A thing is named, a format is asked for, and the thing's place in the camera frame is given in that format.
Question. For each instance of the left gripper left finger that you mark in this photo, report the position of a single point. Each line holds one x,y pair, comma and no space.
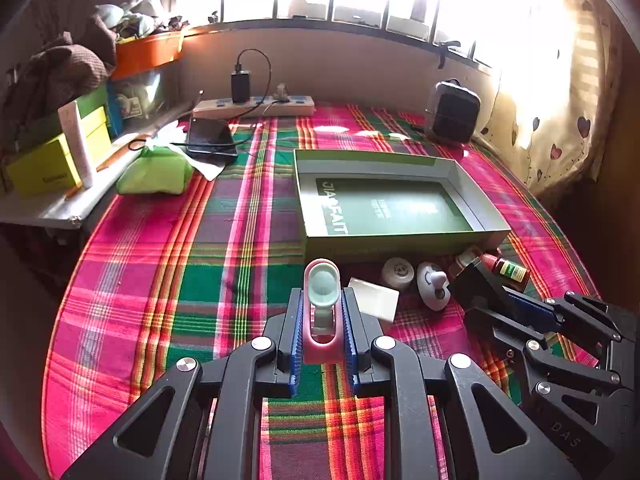
202,420

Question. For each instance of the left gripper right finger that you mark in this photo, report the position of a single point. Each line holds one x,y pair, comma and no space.
443,414

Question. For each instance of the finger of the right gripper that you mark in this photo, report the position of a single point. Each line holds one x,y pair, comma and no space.
500,327
476,286

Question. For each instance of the white round gadget with knob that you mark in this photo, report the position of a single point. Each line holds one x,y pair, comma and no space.
433,284

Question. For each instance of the red cap brown bottle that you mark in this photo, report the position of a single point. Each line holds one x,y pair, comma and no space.
510,274

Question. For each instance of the small white round jar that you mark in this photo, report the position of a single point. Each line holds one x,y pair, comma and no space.
397,273

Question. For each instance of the white usb charger cube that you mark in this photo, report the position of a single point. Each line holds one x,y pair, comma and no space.
376,300

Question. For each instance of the pink mint small device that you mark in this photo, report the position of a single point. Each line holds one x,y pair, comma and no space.
323,325

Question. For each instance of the pink white red device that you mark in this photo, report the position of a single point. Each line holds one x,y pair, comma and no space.
461,261

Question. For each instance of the green cardboard box tray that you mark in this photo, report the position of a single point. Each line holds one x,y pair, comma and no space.
358,206

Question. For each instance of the plaid pink green tablecloth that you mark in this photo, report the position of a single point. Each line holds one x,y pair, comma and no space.
198,274

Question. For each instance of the small white black heater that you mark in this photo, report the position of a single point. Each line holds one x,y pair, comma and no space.
451,113

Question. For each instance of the heart pattern curtain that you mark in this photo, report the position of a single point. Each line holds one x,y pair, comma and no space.
559,66

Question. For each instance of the white side shelf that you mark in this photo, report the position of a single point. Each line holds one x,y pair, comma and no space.
67,210

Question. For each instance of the white power strip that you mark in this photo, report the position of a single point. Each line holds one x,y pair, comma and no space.
295,106

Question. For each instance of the black smartphone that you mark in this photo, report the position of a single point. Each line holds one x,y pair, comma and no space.
210,137

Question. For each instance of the yellow green box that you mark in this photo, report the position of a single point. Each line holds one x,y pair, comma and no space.
50,167

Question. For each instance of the black charger plug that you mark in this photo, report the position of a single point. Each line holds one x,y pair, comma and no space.
240,84

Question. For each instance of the white tube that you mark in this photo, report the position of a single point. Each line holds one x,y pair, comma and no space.
70,121

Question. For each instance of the orange plastic bin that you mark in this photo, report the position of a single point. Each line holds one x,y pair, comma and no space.
140,55

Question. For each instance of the brown fabric bag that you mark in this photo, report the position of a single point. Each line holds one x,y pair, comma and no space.
62,71

